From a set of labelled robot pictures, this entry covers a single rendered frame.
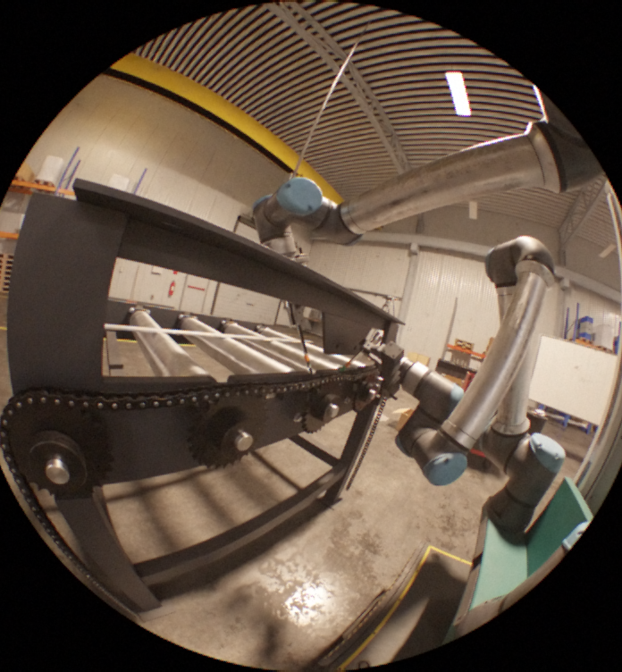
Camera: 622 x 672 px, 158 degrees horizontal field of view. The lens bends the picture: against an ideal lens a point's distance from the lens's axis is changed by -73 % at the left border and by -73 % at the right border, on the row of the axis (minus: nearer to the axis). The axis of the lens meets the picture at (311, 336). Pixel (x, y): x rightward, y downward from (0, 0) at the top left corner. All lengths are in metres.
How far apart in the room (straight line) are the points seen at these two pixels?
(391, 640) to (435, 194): 1.08
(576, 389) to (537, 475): 4.20
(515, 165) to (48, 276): 0.61
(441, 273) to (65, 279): 11.20
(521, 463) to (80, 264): 1.01
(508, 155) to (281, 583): 1.41
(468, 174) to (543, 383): 4.63
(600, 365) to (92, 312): 5.26
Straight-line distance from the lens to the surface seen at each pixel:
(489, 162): 0.40
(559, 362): 4.91
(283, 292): 0.48
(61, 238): 0.33
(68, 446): 0.32
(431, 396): 0.60
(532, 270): 0.61
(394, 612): 0.91
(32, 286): 0.34
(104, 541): 0.57
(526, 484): 0.79
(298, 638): 1.12
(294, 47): 8.31
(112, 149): 10.41
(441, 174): 0.42
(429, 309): 10.77
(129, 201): 0.27
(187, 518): 1.31
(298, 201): 0.49
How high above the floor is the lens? 1.09
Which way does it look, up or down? 5 degrees down
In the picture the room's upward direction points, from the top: 15 degrees clockwise
